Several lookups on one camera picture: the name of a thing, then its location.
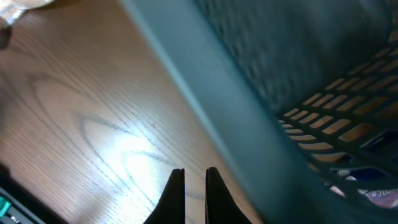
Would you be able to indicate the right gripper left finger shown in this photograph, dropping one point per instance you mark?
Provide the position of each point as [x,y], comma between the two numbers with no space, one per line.
[170,208]

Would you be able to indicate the Kleenex tissue multipack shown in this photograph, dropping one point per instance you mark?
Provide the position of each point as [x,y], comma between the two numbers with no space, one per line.
[375,185]

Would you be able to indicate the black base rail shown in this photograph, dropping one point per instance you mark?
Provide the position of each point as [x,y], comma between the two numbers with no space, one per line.
[18,205]

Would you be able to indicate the grey plastic basket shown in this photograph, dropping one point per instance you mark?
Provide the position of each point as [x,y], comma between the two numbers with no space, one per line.
[288,91]

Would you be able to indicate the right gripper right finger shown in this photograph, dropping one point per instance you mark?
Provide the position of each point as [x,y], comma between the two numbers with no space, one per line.
[219,203]

